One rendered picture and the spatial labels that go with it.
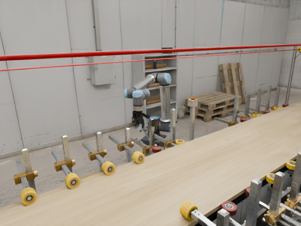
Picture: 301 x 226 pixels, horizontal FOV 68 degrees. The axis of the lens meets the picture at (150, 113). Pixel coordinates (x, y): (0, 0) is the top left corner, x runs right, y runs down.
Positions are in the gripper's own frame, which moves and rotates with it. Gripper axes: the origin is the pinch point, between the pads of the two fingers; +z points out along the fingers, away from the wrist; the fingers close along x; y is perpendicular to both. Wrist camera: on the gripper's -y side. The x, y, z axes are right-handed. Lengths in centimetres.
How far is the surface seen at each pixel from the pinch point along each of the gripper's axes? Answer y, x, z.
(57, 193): 83, 32, 10
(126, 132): 20.1, 9.6, -7.0
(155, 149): 0.9, 22.7, 10.1
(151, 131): -4.7, 9.6, -1.0
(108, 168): 49, 33, 5
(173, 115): -29.9, 9.6, -10.9
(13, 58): 99, 121, -75
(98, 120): -58, -251, 72
